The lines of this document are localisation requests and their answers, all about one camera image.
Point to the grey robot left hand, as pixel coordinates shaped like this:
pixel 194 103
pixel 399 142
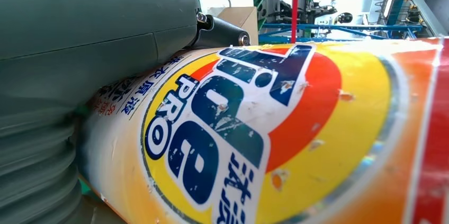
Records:
pixel 87 22

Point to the orange detergent bottle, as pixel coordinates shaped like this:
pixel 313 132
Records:
pixel 315 127

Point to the brown cardboard box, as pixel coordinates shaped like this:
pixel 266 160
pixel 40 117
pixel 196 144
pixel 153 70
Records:
pixel 243 19

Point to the red pole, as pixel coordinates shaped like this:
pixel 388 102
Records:
pixel 295 5

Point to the black background robot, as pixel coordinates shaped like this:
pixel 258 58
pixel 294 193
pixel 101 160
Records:
pixel 315 12

